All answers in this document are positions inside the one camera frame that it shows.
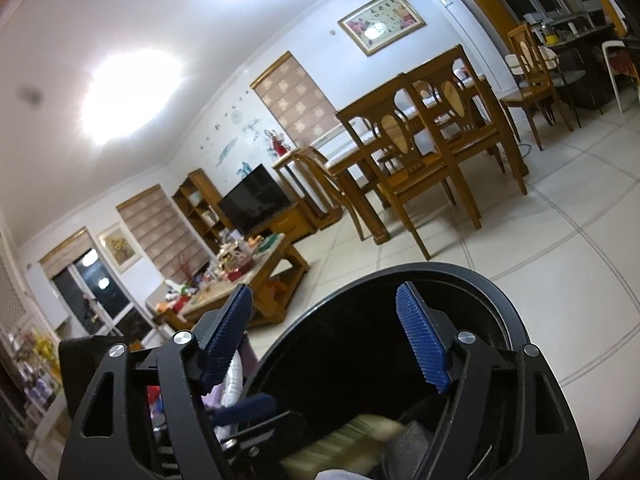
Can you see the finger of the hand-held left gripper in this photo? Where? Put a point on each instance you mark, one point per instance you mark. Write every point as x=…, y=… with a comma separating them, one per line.
x=250, y=405
x=265, y=426

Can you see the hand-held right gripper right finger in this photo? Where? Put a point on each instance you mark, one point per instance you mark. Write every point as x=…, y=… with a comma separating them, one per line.
x=422, y=345

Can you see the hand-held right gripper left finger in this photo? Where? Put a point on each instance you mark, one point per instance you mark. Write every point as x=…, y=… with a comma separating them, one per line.
x=227, y=340

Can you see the yellow paper wrapper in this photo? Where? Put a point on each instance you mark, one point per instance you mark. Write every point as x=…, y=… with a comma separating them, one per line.
x=345, y=440

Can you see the black round trash bin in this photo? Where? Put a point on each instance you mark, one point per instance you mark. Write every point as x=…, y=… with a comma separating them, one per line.
x=340, y=350

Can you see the purple printed blanket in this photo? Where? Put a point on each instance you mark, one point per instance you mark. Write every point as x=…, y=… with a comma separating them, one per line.
x=230, y=380

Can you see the yellow flower bunch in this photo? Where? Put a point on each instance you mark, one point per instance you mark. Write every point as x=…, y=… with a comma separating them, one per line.
x=42, y=347

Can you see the glass balcony door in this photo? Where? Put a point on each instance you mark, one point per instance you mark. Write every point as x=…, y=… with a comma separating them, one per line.
x=75, y=285

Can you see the wooden coffee table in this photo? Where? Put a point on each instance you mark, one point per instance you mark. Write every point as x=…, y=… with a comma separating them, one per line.
x=280, y=262

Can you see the grey crumpled bag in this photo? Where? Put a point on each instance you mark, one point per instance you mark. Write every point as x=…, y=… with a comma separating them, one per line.
x=407, y=447

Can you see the framed sunflower painting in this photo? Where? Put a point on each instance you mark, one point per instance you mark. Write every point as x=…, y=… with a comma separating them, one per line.
x=120, y=247

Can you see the beige striped roller blind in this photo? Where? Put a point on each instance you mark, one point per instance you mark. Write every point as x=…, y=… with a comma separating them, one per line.
x=155, y=230

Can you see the wooden shelf unit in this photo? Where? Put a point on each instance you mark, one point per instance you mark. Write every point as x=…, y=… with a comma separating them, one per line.
x=197, y=210

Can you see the wooden television cabinet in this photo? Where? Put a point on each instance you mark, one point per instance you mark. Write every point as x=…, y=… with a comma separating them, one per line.
x=295, y=222

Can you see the black flat television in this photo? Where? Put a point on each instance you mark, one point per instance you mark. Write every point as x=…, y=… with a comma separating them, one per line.
x=255, y=200

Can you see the wooden dining chair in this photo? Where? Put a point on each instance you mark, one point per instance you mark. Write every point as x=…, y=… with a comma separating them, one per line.
x=400, y=180
x=530, y=90
x=475, y=130

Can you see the wooden curved-back chair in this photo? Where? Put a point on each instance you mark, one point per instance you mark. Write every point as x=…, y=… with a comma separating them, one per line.
x=320, y=175

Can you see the wooden dining table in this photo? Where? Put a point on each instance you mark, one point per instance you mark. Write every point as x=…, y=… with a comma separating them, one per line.
x=345, y=159

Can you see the red hanging ornament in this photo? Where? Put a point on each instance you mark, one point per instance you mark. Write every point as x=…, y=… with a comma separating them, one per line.
x=280, y=144

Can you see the beige checked roller blind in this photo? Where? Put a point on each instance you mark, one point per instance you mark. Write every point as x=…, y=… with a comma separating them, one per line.
x=295, y=95

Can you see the round ceiling lamp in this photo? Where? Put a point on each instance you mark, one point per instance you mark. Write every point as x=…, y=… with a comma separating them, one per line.
x=132, y=95

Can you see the white standing air conditioner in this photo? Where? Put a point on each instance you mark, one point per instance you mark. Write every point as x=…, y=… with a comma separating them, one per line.
x=470, y=35

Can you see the framed flower picture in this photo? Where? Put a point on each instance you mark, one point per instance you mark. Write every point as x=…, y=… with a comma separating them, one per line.
x=380, y=20

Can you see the dark sideboard counter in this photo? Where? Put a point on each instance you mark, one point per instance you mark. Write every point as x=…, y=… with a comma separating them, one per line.
x=585, y=60

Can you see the white metal chair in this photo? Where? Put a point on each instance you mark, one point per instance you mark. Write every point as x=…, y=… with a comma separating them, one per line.
x=612, y=60

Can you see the group of blue wall stickers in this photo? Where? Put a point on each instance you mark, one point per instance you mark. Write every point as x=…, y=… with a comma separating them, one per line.
x=227, y=152

